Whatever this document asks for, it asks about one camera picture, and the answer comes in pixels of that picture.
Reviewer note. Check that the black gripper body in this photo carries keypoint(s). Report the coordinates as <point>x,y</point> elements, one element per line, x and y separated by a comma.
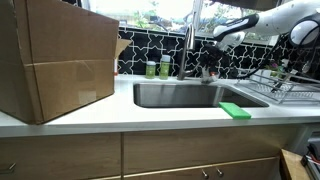
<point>213,56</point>

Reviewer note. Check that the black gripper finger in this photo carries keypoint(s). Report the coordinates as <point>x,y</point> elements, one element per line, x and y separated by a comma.
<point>204,74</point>
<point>214,73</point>

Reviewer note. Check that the green sponge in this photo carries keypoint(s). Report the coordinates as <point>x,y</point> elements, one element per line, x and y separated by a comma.
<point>235,110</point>

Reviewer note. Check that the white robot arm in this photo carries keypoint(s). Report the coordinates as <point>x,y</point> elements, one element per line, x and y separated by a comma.
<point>273,18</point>

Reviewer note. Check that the stainless steel sink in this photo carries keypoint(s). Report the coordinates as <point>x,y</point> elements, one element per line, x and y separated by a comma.
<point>186,96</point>

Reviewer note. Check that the steel gooseneck faucet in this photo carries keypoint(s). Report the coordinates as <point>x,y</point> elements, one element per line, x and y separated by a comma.
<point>188,43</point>

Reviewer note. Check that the tall green soap bottle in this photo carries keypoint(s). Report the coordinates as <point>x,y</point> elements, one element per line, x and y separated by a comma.
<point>164,68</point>

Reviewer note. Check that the white utensil holder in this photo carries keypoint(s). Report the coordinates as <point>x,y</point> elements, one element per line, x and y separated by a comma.
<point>260,74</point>

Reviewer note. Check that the short green soap bottle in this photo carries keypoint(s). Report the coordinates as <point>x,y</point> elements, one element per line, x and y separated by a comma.
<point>150,70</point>

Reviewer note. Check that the small pink flower plant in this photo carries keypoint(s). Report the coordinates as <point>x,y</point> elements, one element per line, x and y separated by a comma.
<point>275,65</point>

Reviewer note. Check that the metal dish drying rack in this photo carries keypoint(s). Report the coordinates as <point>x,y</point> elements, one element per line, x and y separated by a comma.
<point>283,90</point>

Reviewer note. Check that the wooden base cabinet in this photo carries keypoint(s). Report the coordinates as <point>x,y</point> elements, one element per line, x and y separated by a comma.
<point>150,153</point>

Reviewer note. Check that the round metal cabinet knob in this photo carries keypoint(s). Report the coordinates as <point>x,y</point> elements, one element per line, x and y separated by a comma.
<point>205,173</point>
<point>219,172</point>

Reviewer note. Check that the wooden robot platform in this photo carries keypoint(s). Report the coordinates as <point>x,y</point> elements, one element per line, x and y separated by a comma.
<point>293,165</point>

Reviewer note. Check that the dark equipment beside platform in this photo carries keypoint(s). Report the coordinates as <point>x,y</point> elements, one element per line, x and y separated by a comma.
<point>313,156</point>

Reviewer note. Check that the large cardboard box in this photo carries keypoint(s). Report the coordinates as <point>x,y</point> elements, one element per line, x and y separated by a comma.
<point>60,60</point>

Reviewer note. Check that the window with white frame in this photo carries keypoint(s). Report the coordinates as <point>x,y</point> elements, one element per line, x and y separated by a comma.
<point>160,13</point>

